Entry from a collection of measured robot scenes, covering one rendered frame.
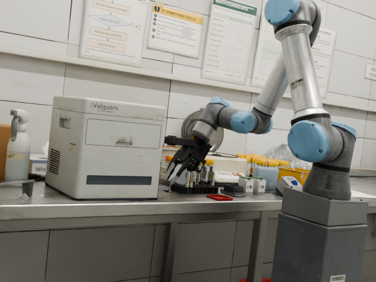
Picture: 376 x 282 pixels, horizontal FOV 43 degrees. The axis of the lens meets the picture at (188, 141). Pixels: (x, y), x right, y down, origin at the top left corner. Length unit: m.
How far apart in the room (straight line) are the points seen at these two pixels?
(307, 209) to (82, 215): 0.68
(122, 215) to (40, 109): 0.73
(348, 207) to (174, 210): 0.54
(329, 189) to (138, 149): 0.60
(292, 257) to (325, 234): 0.15
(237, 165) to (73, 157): 0.87
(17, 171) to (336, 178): 0.98
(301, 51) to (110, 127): 0.61
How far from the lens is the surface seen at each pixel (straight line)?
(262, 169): 1.98
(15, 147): 1.57
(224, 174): 2.04
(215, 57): 2.43
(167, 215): 1.57
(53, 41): 2.05
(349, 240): 1.57
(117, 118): 1.44
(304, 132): 1.40
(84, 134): 1.40
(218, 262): 2.65
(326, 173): 1.53
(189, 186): 1.73
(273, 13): 1.53
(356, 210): 1.59
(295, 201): 1.57
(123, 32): 2.16
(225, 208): 1.67
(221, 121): 1.62
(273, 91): 1.67
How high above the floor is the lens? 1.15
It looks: 3 degrees down
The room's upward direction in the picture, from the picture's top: 6 degrees clockwise
